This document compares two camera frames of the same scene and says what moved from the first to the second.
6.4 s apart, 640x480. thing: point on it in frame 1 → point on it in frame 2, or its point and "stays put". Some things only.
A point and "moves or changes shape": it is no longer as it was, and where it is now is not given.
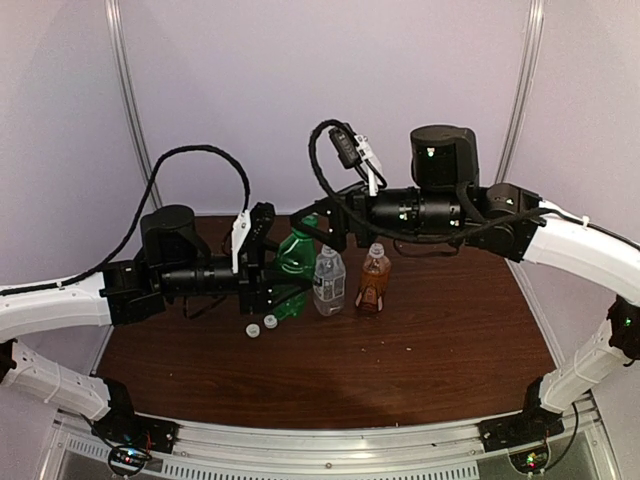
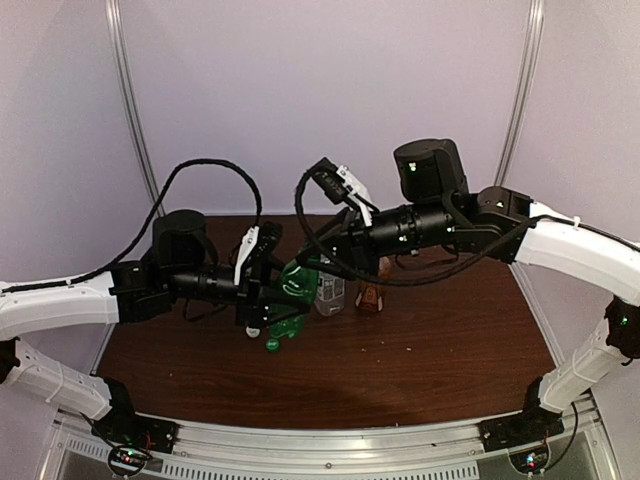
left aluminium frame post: (114, 15) stays put
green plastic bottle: (297, 257) moves or changes shape
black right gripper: (338, 211) → (354, 241)
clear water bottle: (329, 283) stays put
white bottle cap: (252, 330) stays put
